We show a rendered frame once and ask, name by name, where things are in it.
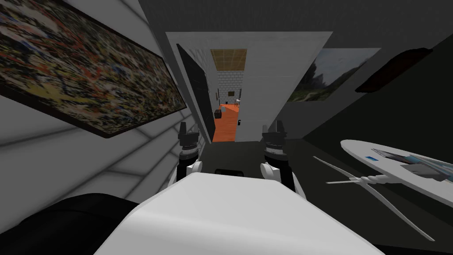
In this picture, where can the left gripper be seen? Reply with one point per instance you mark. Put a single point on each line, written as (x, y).
(188, 139)

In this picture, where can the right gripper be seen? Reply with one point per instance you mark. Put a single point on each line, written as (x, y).
(274, 138)

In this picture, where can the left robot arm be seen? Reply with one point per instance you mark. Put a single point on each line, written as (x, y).
(63, 226)

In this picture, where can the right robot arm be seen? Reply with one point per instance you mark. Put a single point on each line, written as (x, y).
(279, 170)

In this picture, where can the black door leaf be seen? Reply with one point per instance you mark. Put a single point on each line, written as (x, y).
(198, 92)

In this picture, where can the landscape picture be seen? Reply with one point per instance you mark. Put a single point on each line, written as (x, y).
(329, 76)

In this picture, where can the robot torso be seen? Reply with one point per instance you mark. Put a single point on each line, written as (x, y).
(226, 216)

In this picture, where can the white round table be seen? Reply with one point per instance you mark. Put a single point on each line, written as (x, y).
(368, 152)

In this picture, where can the dark brown oblong shape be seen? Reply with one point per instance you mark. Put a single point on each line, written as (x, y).
(393, 70)

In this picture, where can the abstract speckled painting, dark frame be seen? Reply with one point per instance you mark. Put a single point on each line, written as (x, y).
(81, 67)

